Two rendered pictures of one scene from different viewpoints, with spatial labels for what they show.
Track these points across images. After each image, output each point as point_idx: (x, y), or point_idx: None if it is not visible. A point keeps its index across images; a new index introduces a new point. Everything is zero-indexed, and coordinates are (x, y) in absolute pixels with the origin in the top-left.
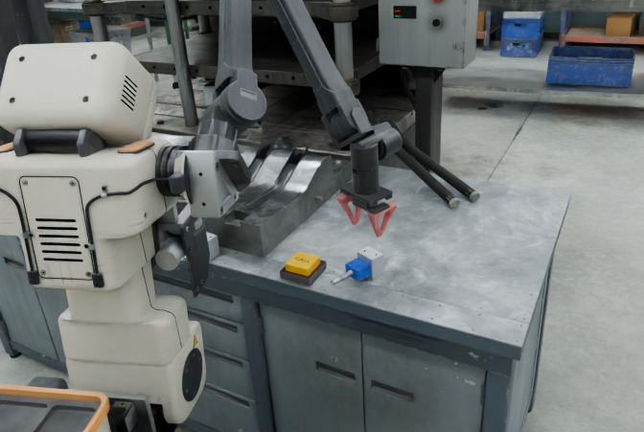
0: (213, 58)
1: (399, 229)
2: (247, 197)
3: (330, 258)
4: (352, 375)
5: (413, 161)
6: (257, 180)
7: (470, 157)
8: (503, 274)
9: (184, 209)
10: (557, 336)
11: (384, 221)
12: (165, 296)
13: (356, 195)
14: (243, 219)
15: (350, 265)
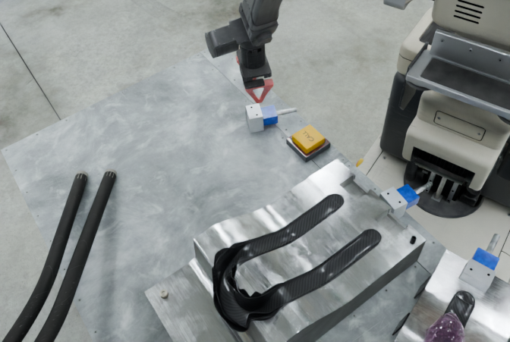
0: None
1: (190, 167)
2: (332, 225)
3: (275, 155)
4: None
5: (88, 229)
6: (306, 265)
7: None
8: (169, 87)
9: (423, 67)
10: (4, 334)
11: None
12: (438, 97)
13: (266, 56)
14: (350, 175)
15: (275, 111)
